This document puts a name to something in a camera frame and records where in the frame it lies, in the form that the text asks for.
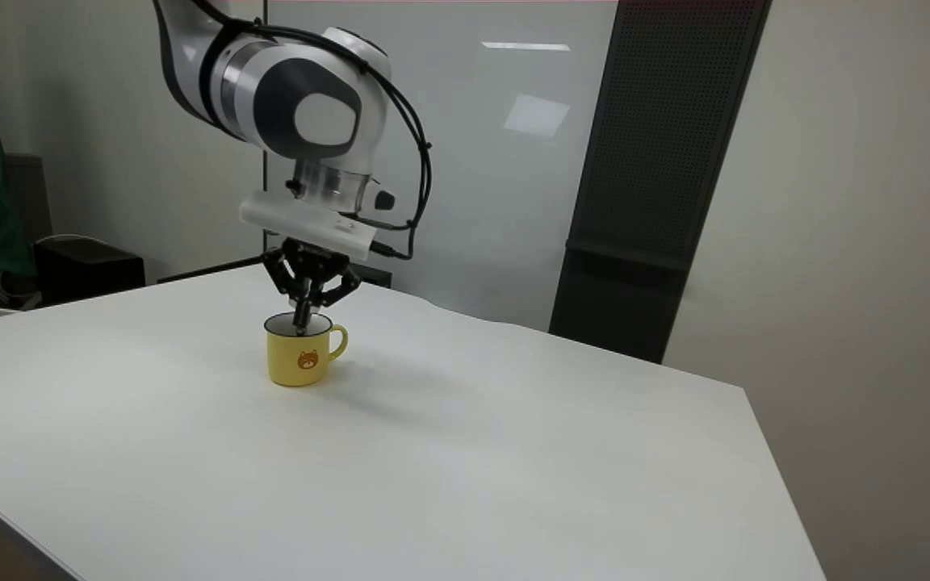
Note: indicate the grey chair back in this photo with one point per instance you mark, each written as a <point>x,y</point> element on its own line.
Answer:
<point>27,196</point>

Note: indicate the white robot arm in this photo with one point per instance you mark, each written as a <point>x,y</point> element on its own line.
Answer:
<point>283,97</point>

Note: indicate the black box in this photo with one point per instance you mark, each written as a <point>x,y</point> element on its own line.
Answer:
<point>89,271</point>

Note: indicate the yellow enamel mug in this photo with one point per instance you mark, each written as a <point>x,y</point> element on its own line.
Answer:
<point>294,363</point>

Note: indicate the glossy white board panel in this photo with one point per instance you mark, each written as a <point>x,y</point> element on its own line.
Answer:
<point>518,215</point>

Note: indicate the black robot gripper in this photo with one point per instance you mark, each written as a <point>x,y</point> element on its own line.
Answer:
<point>319,263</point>

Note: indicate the dark grey pillar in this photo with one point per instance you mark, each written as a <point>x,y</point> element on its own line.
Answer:
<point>648,195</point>

